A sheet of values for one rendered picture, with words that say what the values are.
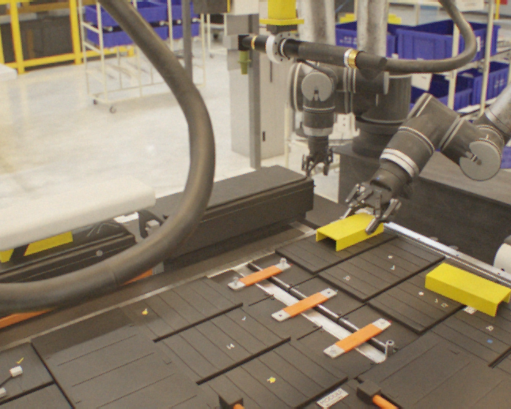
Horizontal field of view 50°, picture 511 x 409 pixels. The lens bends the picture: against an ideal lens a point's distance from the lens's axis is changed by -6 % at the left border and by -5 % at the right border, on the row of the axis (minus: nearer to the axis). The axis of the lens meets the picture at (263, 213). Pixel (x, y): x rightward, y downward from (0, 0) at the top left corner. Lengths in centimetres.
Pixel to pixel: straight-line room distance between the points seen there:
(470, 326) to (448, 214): 106
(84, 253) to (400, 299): 63
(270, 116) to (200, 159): 432
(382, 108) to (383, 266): 106
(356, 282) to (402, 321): 16
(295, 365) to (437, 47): 273
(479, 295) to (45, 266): 84
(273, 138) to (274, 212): 362
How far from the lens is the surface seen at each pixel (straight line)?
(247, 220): 136
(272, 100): 492
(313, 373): 96
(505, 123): 161
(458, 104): 380
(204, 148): 64
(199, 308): 112
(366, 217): 141
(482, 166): 147
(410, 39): 358
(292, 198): 143
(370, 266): 126
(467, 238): 212
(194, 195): 60
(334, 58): 132
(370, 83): 206
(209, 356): 99
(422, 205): 217
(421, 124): 144
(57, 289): 55
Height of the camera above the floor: 162
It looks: 24 degrees down
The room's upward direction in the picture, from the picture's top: 1 degrees counter-clockwise
